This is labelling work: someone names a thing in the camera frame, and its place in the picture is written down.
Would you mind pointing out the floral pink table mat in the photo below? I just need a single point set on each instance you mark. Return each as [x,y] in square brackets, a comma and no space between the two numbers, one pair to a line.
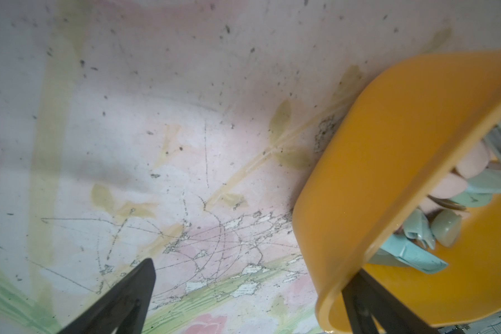
[183,131]

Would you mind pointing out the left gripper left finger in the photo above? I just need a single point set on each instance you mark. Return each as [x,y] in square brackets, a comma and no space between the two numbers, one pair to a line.
[123,309]

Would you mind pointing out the yellow plastic storage box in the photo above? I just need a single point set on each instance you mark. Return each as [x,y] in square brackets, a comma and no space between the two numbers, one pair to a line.
[406,131]

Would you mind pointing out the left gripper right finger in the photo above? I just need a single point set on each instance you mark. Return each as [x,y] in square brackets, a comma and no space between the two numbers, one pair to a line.
[368,303]

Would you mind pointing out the teal fruit knife in box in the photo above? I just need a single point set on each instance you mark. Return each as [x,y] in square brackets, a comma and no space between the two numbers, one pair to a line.
[399,251]

